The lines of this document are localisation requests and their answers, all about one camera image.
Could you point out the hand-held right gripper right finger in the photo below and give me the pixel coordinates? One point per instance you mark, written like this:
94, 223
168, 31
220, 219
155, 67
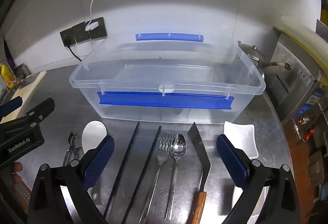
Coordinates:
232, 160

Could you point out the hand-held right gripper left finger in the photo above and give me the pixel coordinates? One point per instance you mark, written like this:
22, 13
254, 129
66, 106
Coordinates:
98, 160

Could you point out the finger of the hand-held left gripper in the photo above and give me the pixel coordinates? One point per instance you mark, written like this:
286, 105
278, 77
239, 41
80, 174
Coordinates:
42, 108
10, 106

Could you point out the black chopstick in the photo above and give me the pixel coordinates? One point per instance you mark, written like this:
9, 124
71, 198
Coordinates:
146, 165
125, 162

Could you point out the white rice spoon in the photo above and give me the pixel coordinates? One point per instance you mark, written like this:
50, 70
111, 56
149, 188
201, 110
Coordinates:
93, 133

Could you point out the metal spoon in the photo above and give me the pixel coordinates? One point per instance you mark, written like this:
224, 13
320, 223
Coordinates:
178, 148

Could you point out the metal fork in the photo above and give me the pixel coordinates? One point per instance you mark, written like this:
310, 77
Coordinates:
161, 157

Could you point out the clear plastic box blue latches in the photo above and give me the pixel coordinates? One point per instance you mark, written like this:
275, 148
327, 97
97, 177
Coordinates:
166, 78

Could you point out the person's left hand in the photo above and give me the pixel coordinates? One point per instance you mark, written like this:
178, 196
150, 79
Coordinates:
18, 167

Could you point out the wooden cutting board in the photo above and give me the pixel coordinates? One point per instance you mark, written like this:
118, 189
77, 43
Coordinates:
28, 88

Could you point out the white square dish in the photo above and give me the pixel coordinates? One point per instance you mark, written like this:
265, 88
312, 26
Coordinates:
240, 134

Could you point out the yellow plastic object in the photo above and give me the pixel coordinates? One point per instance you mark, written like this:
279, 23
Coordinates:
6, 75

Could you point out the small metal container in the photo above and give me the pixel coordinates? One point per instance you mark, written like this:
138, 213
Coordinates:
23, 70

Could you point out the stainless steel kettle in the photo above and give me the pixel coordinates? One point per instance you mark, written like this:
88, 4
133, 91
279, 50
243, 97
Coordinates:
249, 53

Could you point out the cream plastic board stack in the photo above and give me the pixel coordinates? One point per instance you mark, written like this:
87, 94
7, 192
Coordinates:
305, 34

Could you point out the dark wall socket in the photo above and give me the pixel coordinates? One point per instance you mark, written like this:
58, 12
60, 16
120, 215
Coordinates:
98, 30
80, 33
67, 37

